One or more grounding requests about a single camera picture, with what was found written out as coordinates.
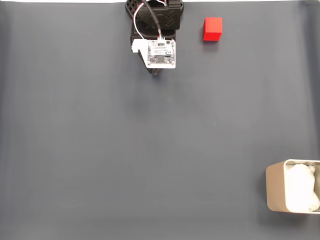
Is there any white camera board mount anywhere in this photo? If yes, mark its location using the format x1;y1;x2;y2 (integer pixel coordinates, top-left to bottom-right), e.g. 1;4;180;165
130;38;177;70

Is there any beige box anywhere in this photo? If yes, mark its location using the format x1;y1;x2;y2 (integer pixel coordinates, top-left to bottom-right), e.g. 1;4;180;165
265;159;320;215

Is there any white crumpled tissue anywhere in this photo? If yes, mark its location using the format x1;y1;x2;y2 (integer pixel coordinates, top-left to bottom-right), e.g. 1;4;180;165
286;162;320;213

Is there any red cube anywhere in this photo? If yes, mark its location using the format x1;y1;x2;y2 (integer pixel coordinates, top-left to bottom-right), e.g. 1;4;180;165
202;17;223;42

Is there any blue-grey table mat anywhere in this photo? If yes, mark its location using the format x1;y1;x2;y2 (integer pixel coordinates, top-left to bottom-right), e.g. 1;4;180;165
0;1;320;240

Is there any red white servo wire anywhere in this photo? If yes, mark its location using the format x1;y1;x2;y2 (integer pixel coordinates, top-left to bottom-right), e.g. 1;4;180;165
133;0;169;41

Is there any black camera cable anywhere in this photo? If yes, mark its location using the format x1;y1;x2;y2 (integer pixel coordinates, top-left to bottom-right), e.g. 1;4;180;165
143;0;165;41

